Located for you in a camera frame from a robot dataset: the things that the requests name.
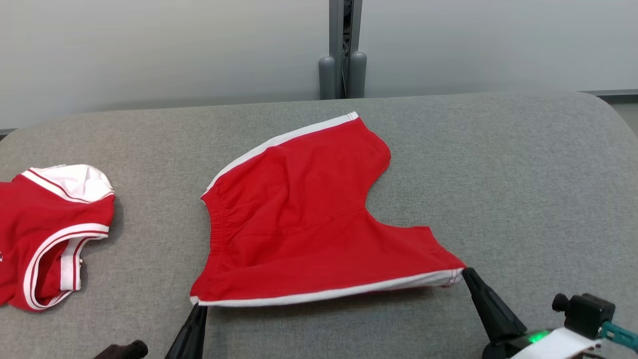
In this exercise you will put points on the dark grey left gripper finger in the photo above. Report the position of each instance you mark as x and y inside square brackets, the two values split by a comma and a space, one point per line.
[182, 339]
[197, 339]

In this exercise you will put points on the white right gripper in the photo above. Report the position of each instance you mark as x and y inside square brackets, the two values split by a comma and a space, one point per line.
[558, 346]

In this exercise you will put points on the red shorts white stripe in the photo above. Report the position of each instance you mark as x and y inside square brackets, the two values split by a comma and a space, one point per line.
[299, 224]

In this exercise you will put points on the red white basketball jersey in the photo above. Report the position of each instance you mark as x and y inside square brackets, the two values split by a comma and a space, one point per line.
[50, 219]

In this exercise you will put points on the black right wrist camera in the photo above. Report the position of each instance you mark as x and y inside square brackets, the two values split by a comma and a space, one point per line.
[588, 314]

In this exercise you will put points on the teal right camera connector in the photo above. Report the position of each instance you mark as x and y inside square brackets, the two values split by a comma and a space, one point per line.
[620, 336]

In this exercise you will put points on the grey partition post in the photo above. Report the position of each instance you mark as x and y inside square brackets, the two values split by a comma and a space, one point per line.
[326, 75]

